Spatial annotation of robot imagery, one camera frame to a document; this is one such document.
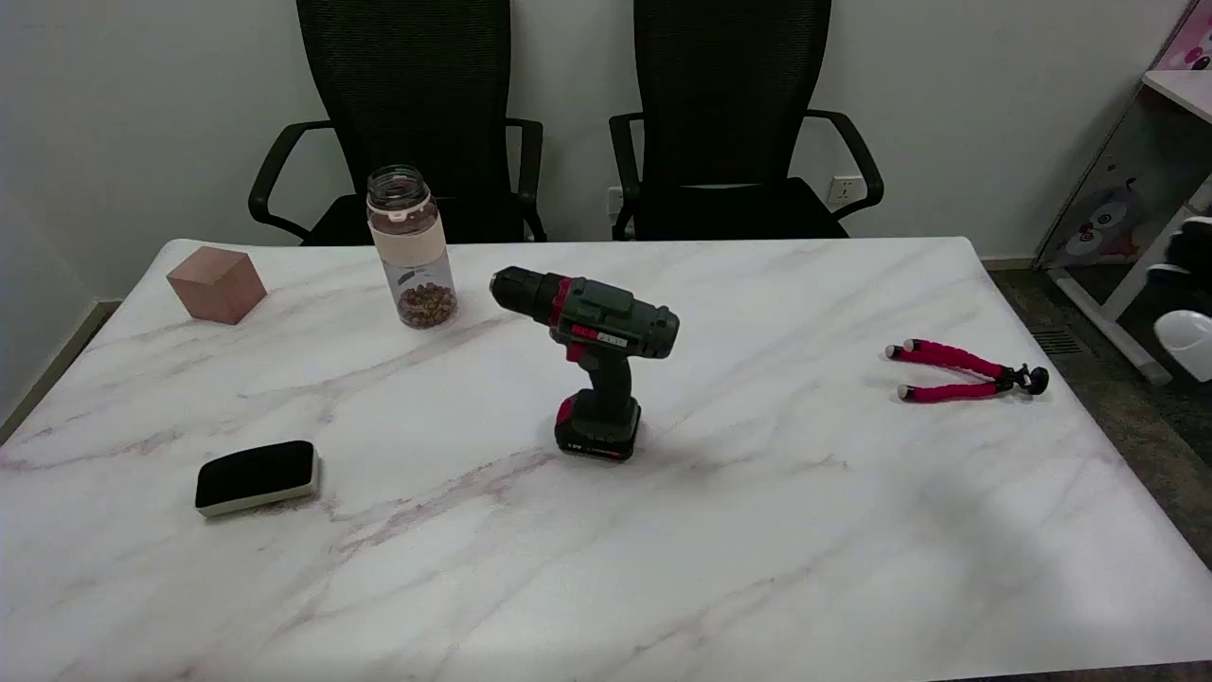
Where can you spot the green red power screwdriver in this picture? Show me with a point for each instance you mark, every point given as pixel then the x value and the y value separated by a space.
pixel 606 327

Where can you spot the clear bottle with nuts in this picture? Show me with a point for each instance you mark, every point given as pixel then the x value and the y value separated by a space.
pixel 415 258

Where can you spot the black mesh office chair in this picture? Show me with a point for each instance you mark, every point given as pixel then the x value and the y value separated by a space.
pixel 407 104
pixel 734 104

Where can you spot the red flexible mini tripod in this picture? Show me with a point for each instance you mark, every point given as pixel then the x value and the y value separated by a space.
pixel 947 365

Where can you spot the black whiteboard eraser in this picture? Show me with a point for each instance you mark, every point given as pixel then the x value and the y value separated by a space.
pixel 256 475

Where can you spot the pink wooden cube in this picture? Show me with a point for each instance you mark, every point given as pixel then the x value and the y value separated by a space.
pixel 217 285

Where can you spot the floor vent grille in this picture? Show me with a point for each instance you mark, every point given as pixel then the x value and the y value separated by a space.
pixel 1057 342

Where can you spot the white desk with cartoon panel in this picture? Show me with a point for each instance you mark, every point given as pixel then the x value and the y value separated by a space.
pixel 1127 189

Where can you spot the white rounded object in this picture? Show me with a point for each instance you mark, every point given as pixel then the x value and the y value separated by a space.
pixel 1187 343

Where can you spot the white wall power socket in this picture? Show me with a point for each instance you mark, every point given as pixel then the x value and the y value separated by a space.
pixel 845 190
pixel 614 200

